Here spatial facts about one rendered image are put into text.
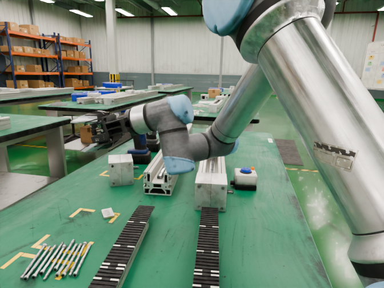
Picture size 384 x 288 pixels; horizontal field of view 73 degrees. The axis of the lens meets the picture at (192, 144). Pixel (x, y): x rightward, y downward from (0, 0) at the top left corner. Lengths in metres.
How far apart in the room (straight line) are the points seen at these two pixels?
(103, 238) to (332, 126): 0.62
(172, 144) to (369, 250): 0.44
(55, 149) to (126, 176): 1.72
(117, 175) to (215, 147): 0.47
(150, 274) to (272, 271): 0.27
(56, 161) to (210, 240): 2.22
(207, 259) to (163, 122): 0.33
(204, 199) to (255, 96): 0.40
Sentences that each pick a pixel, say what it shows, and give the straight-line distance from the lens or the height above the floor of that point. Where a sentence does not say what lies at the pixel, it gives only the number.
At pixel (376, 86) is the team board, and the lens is 6.90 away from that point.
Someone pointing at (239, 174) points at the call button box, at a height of 0.84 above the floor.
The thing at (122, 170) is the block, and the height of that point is 0.84.
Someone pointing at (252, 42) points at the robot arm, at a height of 1.24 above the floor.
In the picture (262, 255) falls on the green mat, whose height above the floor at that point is 0.78.
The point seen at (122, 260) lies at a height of 0.81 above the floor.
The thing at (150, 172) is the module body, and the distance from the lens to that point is 0.93.
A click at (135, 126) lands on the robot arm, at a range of 0.67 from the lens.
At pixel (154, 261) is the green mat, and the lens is 0.67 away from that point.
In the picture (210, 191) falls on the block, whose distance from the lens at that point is 0.82.
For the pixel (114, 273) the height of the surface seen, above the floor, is 0.81.
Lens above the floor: 1.20
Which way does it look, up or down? 15 degrees down
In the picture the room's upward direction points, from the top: 1 degrees clockwise
